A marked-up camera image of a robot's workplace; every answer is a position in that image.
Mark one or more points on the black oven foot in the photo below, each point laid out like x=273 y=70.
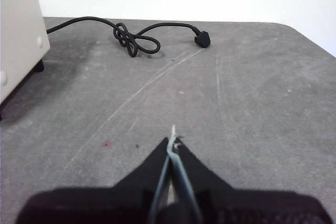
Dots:
x=39 y=66

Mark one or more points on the cream Toshiba toaster oven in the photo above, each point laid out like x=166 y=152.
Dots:
x=18 y=37

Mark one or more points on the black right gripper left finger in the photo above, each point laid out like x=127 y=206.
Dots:
x=92 y=205

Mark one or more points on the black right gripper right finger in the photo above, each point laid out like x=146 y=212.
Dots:
x=249 y=208

